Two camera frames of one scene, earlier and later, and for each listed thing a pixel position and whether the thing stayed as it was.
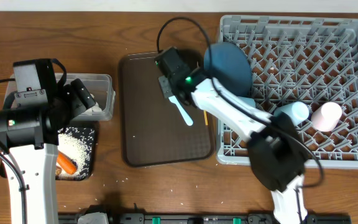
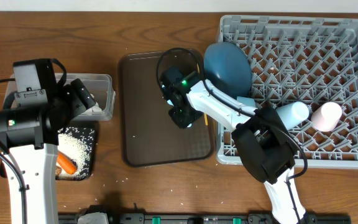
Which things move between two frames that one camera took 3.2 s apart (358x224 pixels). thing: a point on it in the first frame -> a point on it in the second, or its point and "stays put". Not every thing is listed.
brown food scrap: [58, 171] stays put
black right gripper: [168, 91] -> [181, 121]
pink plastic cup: [326, 117] stays put
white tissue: [94, 109] stays put
